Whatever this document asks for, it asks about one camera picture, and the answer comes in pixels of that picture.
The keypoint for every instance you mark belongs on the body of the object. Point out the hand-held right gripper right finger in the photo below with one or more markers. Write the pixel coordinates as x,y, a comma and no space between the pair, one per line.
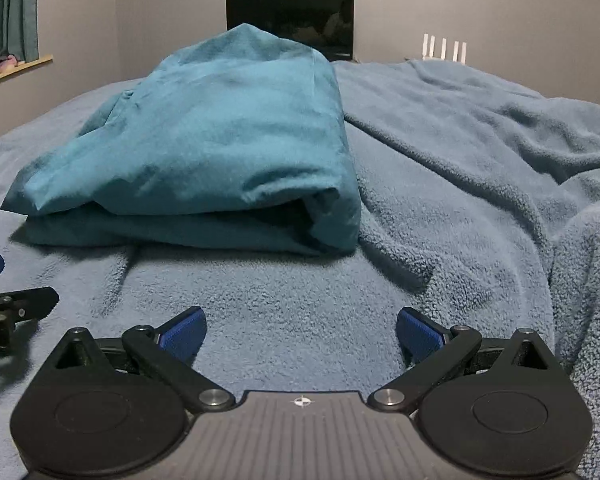
419,332

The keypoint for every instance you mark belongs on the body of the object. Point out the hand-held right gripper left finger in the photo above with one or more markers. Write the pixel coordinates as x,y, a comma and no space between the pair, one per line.
182,334

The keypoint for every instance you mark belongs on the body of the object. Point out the teal hooded jacket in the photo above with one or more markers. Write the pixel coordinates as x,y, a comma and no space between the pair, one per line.
220,135

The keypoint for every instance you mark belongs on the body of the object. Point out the light blue fleece blanket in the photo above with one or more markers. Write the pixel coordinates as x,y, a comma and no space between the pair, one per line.
455,185

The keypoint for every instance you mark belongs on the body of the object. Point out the wooden window sill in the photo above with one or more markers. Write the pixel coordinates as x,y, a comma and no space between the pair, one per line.
27,63

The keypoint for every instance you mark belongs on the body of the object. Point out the white router with antennas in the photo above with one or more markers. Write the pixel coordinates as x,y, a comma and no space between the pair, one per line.
442,50

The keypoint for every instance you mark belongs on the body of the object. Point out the black monitor screen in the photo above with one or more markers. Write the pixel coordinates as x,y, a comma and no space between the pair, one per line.
290,12

